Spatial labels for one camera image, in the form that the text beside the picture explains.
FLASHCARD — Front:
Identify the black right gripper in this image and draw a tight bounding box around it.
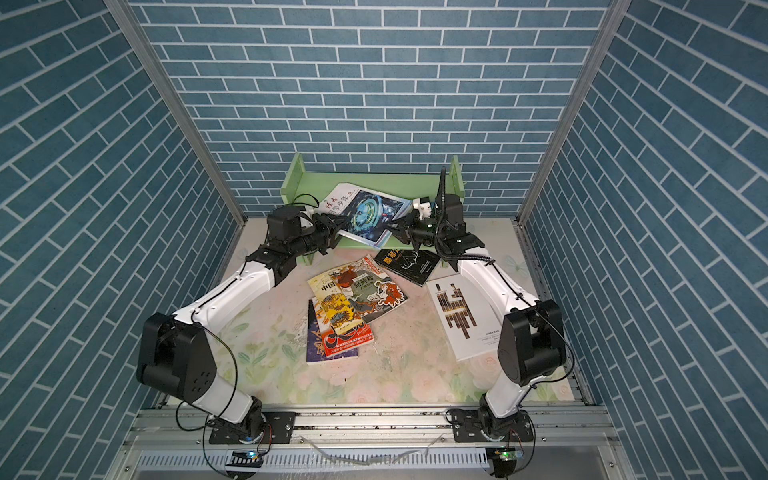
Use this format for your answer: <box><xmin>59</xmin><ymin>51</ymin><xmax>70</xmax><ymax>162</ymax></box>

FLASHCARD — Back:
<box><xmin>385</xmin><ymin>210</ymin><xmax>447</xmax><ymax>252</ymax></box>

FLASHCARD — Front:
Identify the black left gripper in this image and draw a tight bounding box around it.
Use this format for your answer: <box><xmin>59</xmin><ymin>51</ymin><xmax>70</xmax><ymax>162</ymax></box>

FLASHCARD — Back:
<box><xmin>285</xmin><ymin>212</ymin><xmax>348</xmax><ymax>260</ymax></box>

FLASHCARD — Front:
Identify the blue sci-fi magazine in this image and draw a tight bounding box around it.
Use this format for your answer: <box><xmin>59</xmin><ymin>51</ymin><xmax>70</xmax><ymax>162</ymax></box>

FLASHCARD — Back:
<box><xmin>316</xmin><ymin>183</ymin><xmax>412</xmax><ymax>248</ymax></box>

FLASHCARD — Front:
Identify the green red illustrated comic book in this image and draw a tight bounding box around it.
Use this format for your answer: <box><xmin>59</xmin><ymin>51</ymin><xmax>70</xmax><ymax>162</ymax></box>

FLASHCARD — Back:
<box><xmin>308</xmin><ymin>255</ymin><xmax>408</xmax><ymax>324</ymax></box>

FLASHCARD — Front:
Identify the white book with brown bars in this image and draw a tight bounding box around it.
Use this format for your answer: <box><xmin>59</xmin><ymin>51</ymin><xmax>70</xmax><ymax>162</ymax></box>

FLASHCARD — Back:
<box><xmin>426</xmin><ymin>275</ymin><xmax>501</xmax><ymax>361</ymax></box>

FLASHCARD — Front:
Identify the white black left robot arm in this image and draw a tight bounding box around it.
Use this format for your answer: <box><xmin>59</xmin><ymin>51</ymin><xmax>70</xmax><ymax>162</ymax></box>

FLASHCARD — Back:
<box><xmin>136</xmin><ymin>205</ymin><xmax>349</xmax><ymax>431</ymax></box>

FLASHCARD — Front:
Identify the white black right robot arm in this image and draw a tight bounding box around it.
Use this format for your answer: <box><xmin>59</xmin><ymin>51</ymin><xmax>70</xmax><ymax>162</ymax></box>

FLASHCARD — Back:
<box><xmin>387</xmin><ymin>193</ymin><xmax>567</xmax><ymax>422</ymax></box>

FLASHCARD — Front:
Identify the green wooden two-tier shelf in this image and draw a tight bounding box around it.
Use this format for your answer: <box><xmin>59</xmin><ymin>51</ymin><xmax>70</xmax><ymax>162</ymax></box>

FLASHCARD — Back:
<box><xmin>280</xmin><ymin>153</ymin><xmax>466</xmax><ymax>249</ymax></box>

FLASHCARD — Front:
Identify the black book with gold text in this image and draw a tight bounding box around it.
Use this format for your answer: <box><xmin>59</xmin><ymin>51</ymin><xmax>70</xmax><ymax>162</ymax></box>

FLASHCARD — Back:
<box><xmin>374</xmin><ymin>249</ymin><xmax>441</xmax><ymax>286</ymax></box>

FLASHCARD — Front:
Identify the yellow red illustrated book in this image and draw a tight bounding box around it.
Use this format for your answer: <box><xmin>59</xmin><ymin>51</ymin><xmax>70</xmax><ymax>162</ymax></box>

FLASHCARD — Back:
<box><xmin>311</xmin><ymin>293</ymin><xmax>376</xmax><ymax>359</ymax></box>

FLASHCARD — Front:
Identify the dark purple book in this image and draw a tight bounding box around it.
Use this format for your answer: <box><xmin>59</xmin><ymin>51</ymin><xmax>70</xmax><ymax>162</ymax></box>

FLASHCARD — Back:
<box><xmin>306</xmin><ymin>299</ymin><xmax>359</xmax><ymax>364</ymax></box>

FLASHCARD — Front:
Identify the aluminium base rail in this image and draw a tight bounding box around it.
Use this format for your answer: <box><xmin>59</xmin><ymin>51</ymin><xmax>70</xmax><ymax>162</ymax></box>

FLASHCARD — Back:
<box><xmin>124</xmin><ymin>403</ymin><xmax>619</xmax><ymax>450</ymax></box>

